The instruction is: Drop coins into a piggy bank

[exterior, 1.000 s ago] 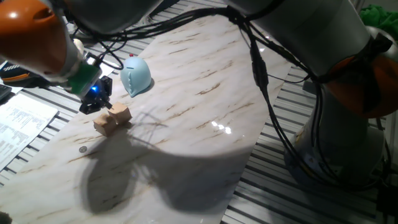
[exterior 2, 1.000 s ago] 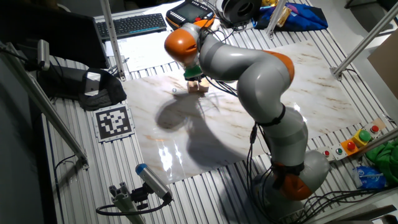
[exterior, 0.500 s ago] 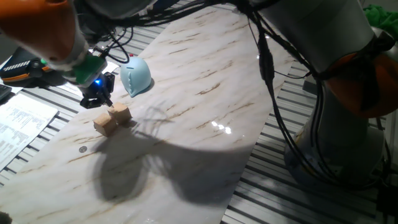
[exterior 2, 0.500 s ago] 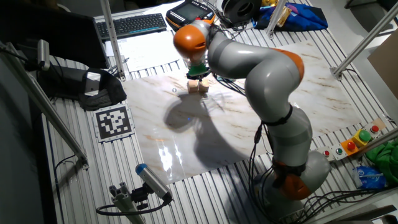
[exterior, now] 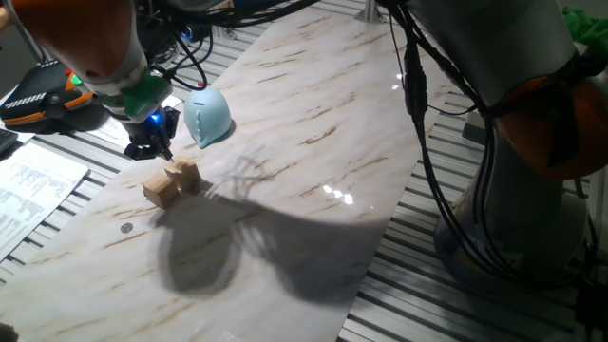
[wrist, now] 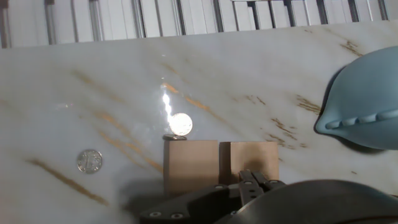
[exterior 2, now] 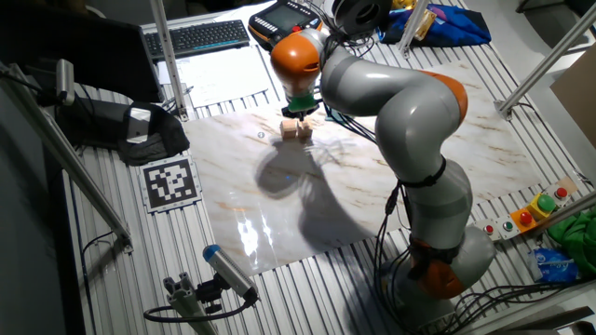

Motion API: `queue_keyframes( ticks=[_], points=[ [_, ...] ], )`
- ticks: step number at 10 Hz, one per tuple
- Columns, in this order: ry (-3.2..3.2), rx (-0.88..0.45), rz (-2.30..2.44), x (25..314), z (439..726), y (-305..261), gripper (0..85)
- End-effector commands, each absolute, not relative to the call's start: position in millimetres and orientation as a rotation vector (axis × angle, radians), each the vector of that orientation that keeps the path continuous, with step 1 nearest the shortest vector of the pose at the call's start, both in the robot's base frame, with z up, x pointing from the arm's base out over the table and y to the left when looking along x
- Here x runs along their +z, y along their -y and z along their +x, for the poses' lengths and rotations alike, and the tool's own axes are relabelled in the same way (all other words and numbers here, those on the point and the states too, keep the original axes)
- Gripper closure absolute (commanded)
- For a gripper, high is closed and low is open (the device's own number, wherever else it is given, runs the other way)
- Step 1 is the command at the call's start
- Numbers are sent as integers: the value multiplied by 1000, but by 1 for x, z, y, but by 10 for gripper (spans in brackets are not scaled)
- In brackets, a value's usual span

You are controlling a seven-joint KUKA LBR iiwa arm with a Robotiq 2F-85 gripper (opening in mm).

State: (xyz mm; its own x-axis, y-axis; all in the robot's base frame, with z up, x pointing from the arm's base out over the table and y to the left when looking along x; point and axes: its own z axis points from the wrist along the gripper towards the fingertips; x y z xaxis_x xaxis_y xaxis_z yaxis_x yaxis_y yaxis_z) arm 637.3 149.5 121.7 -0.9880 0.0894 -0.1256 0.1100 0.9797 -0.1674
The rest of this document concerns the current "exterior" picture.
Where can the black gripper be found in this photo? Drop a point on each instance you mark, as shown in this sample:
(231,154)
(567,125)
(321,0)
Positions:
(145,130)

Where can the light wooden block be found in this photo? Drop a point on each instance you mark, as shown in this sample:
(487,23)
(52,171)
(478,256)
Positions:
(187,173)
(160,191)

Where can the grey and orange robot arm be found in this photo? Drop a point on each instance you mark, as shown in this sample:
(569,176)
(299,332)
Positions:
(499,47)

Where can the light blue piggy bank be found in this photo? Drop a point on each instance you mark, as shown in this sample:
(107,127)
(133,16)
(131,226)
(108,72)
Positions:
(206,116)

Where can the green flange adapter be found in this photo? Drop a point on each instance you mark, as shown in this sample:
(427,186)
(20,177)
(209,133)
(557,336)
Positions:
(142,95)

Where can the round metal coin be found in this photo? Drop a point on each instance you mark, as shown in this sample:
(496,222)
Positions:
(127,228)

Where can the black orange teach pendant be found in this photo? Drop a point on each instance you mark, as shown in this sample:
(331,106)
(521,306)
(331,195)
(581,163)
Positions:
(38,102)

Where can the white marble pattern mat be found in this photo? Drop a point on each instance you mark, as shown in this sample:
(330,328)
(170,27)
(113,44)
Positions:
(285,119)

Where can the black computer keyboard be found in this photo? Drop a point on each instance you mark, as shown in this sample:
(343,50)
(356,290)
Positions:
(5,140)

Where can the green cloth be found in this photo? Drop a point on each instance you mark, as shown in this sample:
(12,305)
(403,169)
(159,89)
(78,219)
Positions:
(589,28)

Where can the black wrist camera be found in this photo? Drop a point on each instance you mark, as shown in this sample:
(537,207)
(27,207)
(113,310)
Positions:
(172,123)

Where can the aluminium frame post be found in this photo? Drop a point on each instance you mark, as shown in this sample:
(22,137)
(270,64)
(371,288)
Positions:
(369,12)

